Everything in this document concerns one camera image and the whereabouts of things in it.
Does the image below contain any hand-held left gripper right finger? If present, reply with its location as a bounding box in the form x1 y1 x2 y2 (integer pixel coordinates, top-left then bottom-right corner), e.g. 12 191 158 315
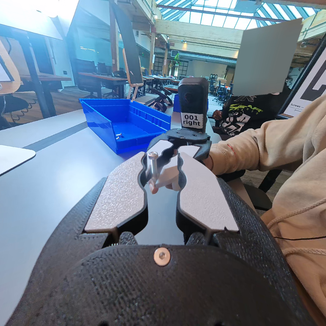
176 152 240 241

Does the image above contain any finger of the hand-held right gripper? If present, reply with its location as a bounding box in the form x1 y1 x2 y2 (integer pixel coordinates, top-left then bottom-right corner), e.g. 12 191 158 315
152 145 202 193
144 140 175 169

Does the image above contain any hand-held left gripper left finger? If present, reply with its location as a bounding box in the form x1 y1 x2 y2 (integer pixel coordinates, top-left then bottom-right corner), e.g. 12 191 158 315
84 151 149 245

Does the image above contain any thin steel screw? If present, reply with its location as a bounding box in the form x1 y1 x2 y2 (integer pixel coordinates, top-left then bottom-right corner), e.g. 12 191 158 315
147 151 159 185

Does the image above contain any person's right forearm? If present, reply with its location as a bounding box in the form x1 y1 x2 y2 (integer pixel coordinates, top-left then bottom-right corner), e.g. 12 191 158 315
206 94 326 174

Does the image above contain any black office chair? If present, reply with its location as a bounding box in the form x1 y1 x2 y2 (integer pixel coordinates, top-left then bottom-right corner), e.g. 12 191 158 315
245 168 283 210

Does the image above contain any wooden poster stand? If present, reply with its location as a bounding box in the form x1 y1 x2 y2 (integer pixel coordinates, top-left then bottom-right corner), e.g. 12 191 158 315
113 5 146 100

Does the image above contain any person's torso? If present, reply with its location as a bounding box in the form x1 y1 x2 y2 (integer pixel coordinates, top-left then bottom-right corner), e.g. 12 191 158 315
260 163 326 316

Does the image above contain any white document stand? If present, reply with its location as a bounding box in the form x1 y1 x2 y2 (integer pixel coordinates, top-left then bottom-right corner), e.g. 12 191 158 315
0 41 36 176

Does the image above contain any black framed sign board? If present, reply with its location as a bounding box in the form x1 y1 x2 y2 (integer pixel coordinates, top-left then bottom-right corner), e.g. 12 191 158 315
278 36 326 120

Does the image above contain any printed instruction sheet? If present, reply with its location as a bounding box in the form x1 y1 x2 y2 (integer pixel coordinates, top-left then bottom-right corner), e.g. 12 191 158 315
0 61 12 82

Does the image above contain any thin black cable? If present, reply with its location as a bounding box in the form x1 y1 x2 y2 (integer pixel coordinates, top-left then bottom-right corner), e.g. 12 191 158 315
279 232 326 242

